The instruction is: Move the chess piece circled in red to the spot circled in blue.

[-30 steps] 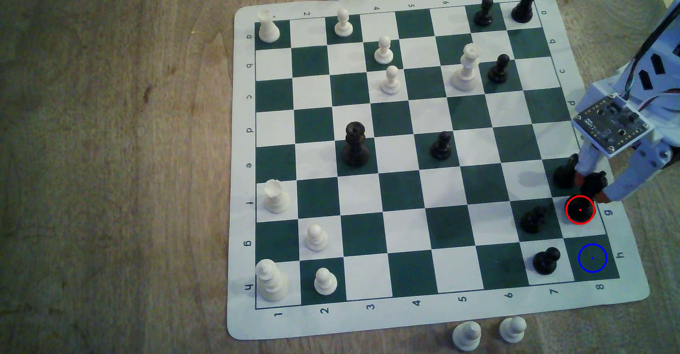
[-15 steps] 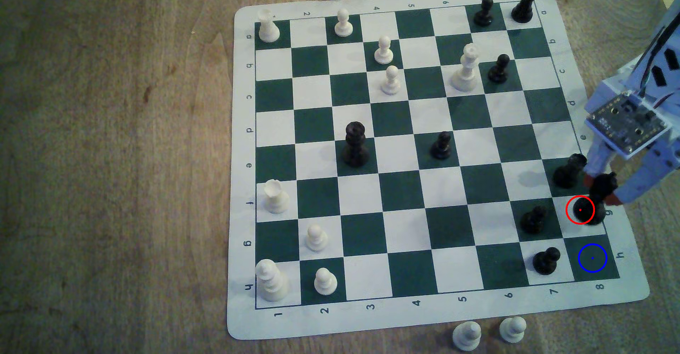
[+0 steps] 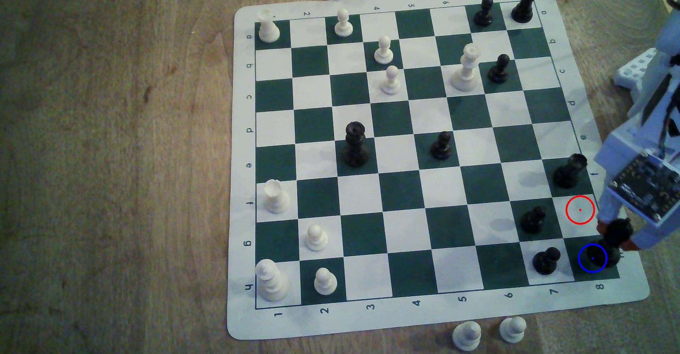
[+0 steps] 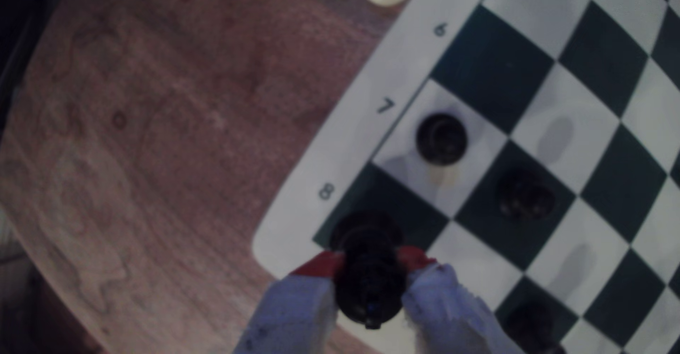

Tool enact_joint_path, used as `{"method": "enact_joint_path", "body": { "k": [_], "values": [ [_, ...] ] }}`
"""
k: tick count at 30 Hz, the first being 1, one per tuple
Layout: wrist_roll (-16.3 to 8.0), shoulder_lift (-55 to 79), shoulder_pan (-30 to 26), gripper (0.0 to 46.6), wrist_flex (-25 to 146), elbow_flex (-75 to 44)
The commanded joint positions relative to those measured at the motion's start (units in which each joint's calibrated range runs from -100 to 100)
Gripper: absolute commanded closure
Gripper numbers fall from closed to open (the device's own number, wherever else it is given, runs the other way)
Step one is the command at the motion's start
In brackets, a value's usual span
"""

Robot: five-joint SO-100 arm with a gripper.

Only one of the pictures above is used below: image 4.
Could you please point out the black king chess piece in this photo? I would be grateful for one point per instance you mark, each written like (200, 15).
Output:
(369, 285)

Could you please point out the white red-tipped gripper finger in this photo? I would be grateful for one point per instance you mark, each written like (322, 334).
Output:
(446, 311)
(297, 311)

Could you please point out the black pawn chess piece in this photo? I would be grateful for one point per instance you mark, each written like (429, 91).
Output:
(441, 139)
(526, 197)

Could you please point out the green and white chess mat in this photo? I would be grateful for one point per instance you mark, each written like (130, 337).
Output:
(531, 104)

